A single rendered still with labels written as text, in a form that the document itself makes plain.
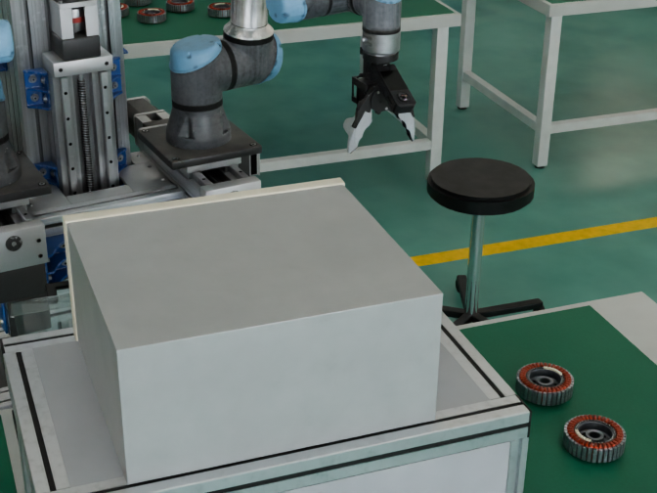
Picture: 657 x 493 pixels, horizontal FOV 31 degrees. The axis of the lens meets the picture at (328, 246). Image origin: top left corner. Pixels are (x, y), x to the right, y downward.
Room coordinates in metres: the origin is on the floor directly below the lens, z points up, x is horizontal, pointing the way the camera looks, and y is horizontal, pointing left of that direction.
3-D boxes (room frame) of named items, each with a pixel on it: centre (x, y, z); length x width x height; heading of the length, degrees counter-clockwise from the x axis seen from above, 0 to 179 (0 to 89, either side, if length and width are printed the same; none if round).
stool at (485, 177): (3.49, -0.50, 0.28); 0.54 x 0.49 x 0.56; 20
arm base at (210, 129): (2.60, 0.31, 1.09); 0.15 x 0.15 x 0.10
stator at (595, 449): (1.81, -0.49, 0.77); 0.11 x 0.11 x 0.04
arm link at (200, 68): (2.60, 0.30, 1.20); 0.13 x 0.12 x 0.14; 126
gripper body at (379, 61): (2.28, -0.09, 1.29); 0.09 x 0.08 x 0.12; 29
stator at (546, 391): (1.99, -0.43, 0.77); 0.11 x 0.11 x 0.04
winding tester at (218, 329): (1.47, 0.12, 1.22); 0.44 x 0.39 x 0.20; 110
